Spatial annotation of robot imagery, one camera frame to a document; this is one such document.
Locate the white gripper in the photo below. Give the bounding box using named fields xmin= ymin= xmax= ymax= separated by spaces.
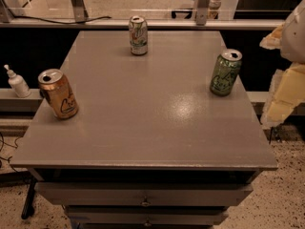
xmin=259 ymin=0 xmax=305 ymax=129

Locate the orange soda can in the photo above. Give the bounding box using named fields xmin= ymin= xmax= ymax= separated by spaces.
xmin=38 ymin=69 xmax=78 ymax=119

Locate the green soda can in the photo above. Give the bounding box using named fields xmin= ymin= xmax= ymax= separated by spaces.
xmin=210 ymin=49 xmax=242 ymax=96

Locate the white green 7up can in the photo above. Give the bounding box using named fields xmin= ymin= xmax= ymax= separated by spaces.
xmin=129 ymin=15 xmax=148 ymax=55

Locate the grey cabinet with drawers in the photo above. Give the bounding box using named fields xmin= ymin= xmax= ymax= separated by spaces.
xmin=11 ymin=31 xmax=276 ymax=229

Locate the grey drawer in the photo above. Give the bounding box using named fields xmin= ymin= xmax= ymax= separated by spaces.
xmin=65 ymin=206 xmax=228 ymax=226
xmin=35 ymin=182 xmax=253 ymax=207

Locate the top grey drawer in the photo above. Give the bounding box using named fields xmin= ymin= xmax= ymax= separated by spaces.
xmin=35 ymin=182 xmax=253 ymax=207

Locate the white pump bottle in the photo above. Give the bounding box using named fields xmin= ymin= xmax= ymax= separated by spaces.
xmin=4 ymin=65 xmax=31 ymax=98

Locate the metal frame post right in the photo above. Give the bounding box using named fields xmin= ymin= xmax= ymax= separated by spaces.
xmin=195 ymin=0 xmax=210 ymax=26

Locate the metal frame post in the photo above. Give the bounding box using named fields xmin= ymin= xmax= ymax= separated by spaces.
xmin=195 ymin=0 xmax=210 ymax=26
xmin=71 ymin=0 xmax=89 ymax=23

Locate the metal frame post left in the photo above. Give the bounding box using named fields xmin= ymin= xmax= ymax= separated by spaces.
xmin=71 ymin=0 xmax=89 ymax=23

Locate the black cable on ledge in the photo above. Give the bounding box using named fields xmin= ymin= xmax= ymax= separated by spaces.
xmin=8 ymin=8 xmax=112 ymax=26

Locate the black cable on floor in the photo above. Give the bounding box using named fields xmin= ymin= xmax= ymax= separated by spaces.
xmin=0 ymin=132 xmax=25 ymax=177

